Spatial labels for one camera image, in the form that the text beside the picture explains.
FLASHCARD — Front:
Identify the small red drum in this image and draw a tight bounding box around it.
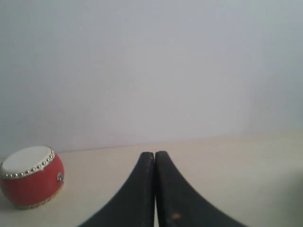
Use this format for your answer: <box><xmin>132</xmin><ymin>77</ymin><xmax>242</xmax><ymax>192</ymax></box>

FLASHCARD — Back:
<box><xmin>0</xmin><ymin>146</ymin><xmax>64</xmax><ymax>209</ymax></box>

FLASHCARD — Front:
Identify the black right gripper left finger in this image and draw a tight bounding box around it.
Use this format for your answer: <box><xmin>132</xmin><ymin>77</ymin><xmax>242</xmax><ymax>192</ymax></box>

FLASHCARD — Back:
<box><xmin>81</xmin><ymin>152</ymin><xmax>155</xmax><ymax>227</ymax></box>

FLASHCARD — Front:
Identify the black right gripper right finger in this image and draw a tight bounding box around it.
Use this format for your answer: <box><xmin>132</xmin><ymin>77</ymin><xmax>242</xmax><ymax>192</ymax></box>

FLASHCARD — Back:
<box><xmin>155</xmin><ymin>151</ymin><xmax>244</xmax><ymax>227</ymax></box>

